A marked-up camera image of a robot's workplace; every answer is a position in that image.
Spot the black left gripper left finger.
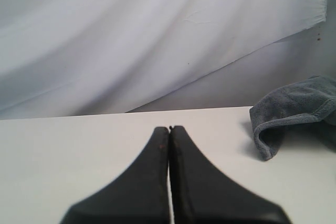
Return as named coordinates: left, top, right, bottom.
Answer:
left=62, top=127, right=170, bottom=223

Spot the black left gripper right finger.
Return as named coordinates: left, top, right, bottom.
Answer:
left=169, top=126, right=289, bottom=223

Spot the grey fleece towel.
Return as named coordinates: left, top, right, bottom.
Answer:
left=249, top=76, right=335, bottom=161

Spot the white backdrop sheet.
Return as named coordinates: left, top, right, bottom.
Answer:
left=1, top=0, right=335, bottom=120

